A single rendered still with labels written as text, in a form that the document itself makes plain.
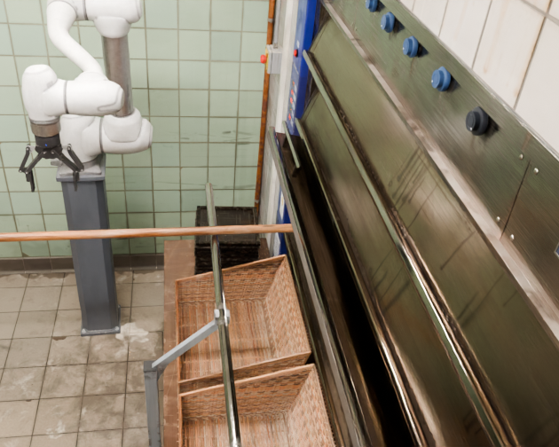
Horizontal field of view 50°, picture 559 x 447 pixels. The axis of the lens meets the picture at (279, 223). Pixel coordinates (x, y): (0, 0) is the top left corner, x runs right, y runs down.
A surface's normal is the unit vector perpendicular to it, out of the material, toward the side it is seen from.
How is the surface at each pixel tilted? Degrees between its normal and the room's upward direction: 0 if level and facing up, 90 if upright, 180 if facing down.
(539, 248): 91
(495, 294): 70
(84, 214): 90
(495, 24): 90
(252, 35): 90
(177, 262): 0
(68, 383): 0
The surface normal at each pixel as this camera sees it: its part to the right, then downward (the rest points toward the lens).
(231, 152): 0.15, 0.59
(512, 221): -0.98, 0.07
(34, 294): 0.08, -0.80
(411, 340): -0.90, -0.25
